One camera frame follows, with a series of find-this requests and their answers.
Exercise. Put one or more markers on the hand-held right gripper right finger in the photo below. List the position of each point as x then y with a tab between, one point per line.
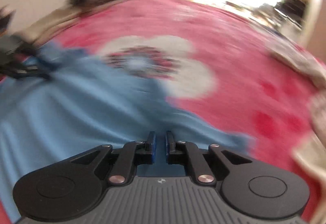
168	149

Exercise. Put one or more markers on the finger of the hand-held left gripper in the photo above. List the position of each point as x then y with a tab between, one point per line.
20	69

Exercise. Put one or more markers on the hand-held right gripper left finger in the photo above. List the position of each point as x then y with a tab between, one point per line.
152	149

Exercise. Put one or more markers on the light blue t-shirt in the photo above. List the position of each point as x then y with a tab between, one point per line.
76	102

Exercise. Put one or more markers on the beige folded cloth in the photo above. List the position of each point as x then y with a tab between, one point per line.
48	25

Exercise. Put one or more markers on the red floral blanket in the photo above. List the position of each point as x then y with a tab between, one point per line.
242	66

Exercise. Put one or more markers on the grey checked garment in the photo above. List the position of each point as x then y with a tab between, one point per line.
298	61

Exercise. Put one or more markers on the black wheelchair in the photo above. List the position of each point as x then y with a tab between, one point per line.
290	7

